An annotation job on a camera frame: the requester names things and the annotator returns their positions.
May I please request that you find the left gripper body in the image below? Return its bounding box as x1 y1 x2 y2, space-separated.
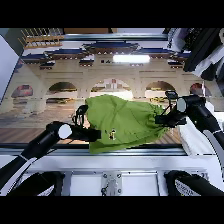
69 124 102 143

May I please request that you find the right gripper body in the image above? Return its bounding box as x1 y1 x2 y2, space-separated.
154 111 188 129

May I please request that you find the green T-shirt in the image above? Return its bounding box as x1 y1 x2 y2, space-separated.
84 94 171 155

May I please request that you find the heap of clothes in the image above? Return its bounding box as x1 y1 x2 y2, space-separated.
162 28 224 82

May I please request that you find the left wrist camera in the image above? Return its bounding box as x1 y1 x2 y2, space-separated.
71 103 90 130

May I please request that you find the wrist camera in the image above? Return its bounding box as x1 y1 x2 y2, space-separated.
164 89 180 115
71 103 90 130

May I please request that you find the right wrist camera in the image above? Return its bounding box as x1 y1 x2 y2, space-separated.
164 89 180 115

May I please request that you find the silver frame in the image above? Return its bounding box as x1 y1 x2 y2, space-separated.
0 143 224 197

